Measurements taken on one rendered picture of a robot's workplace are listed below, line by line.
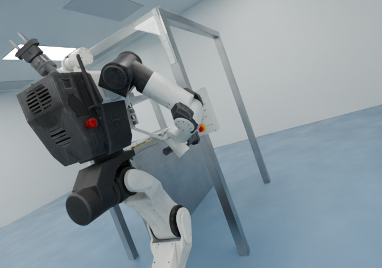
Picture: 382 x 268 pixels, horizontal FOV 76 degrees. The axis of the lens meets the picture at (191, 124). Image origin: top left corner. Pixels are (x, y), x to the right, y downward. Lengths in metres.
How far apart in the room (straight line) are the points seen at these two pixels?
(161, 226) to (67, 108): 0.65
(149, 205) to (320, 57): 4.21
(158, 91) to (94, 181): 0.37
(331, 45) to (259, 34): 1.21
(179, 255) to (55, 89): 0.82
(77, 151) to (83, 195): 0.15
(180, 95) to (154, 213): 0.54
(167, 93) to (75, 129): 0.32
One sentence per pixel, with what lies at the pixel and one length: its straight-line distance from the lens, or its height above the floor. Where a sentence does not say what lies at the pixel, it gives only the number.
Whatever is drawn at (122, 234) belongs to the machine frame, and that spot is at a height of 0.23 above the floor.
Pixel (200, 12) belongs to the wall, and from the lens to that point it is 5.36.
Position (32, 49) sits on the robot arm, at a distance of 1.41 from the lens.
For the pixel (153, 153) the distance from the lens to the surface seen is 2.15.
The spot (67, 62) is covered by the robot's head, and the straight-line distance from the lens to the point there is 1.08.
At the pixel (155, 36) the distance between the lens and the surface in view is 1.58.
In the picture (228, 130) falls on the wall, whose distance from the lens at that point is 5.22.
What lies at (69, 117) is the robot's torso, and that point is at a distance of 0.85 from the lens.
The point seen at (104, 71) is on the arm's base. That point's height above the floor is 1.20.
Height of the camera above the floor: 1.00
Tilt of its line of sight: 4 degrees down
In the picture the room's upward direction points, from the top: 20 degrees counter-clockwise
